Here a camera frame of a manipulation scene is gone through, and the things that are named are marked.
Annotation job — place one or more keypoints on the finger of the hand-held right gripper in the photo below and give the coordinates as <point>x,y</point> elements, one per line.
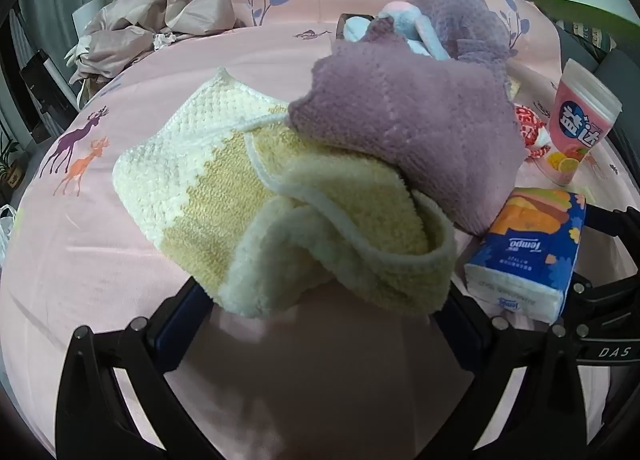
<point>617,225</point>
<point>607,297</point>

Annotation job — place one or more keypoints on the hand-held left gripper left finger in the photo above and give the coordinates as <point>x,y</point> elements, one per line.
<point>175,330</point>

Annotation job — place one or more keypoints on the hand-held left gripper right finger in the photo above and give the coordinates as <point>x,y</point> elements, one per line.
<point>459,327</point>

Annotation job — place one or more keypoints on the blue tissue pack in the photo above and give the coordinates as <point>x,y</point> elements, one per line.
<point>525,250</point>

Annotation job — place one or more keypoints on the yellow and white fluffy towel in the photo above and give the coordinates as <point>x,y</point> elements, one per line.
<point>225,190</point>

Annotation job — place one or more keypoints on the purple fluffy towel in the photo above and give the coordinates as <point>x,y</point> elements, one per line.
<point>410,115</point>

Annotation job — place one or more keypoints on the lilac waffle towel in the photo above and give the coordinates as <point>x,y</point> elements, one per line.
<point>450,5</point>

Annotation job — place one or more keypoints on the light blue plush toy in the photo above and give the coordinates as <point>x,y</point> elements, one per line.
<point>415,25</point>

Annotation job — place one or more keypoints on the pink gum container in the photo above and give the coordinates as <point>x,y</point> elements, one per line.
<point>580,115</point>

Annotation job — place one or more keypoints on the red patterned wrapper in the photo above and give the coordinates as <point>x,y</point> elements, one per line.
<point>530,127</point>

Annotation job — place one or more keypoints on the grey sofa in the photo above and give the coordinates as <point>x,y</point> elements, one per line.
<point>620,65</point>

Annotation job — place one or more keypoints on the striped pillow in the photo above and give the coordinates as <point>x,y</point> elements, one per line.
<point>592,35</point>

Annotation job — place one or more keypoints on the white plastic bag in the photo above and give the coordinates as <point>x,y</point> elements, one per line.
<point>7,227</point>

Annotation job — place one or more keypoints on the potted plant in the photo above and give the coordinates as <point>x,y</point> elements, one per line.
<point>10,160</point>

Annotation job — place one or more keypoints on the black equipment stand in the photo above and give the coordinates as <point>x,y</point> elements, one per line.
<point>45,90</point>

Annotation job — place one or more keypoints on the crumpled beige cloth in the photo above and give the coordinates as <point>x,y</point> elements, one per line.
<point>150,15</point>

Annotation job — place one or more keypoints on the white plastic object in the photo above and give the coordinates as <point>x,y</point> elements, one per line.
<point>87,15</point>

